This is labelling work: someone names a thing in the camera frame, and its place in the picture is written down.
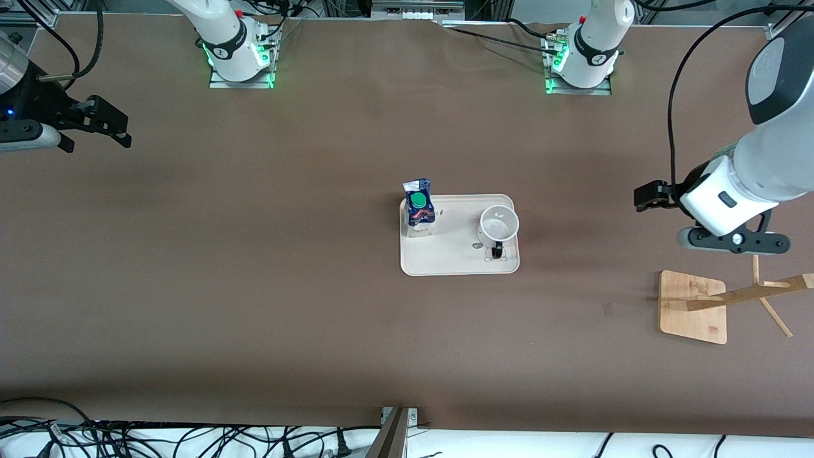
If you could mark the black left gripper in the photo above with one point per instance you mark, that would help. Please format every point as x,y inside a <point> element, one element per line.
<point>679,189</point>

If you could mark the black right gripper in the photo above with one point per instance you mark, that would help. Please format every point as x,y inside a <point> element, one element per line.
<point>39,104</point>

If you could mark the blue milk carton green cap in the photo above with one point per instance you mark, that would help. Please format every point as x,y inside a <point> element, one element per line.
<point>420,210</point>

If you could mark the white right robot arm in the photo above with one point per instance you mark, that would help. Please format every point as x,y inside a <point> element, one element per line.
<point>229,38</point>

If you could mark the cream tray with rabbit print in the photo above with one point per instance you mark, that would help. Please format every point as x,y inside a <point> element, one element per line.
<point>451,254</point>

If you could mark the wooden mug rack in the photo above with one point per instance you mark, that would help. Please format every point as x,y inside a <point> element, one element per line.
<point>690,318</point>

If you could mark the grey metal fixture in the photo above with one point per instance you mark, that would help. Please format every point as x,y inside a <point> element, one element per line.
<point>416,9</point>

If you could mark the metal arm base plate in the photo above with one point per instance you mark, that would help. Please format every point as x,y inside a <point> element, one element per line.
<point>604,91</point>
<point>254,83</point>

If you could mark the small metal bracket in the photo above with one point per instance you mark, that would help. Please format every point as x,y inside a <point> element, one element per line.
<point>413,416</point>

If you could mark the metal post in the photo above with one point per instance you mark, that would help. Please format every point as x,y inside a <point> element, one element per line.
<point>393,439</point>

